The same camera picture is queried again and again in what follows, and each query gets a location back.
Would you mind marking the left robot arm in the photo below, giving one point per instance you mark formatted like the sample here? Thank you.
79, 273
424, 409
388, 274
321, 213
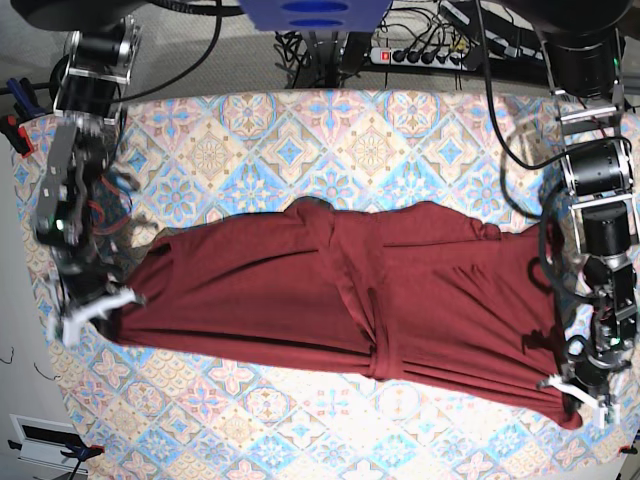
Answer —
581, 46

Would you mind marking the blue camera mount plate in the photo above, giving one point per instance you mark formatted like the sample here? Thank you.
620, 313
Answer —
315, 15

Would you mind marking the white floor box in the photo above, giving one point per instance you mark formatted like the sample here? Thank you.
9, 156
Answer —
43, 441

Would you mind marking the orange clamp lower right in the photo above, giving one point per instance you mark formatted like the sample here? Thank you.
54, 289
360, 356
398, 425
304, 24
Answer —
628, 450

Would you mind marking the orange black clamp lower left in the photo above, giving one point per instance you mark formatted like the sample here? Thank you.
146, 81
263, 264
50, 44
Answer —
80, 451

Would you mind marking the orange black clamp upper left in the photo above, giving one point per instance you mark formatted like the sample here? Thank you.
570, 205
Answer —
16, 135

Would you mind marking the dark red t-shirt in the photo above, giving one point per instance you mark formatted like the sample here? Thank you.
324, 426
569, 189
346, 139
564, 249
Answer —
423, 294

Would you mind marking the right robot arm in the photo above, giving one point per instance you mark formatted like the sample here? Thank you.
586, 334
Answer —
104, 41

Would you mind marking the orange black clamp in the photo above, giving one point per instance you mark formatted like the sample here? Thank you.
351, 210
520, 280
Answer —
80, 451
16, 135

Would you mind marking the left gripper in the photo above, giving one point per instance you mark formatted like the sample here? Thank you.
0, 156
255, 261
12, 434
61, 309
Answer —
592, 382

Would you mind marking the white power strip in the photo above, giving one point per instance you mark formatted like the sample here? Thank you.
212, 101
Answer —
416, 58

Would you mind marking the patterned tablecloth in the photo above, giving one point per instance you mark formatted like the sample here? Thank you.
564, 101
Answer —
163, 415

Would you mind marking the black round stool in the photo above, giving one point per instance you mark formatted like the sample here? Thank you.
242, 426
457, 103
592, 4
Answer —
57, 76

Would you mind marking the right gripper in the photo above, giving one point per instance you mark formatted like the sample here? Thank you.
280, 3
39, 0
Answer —
87, 298

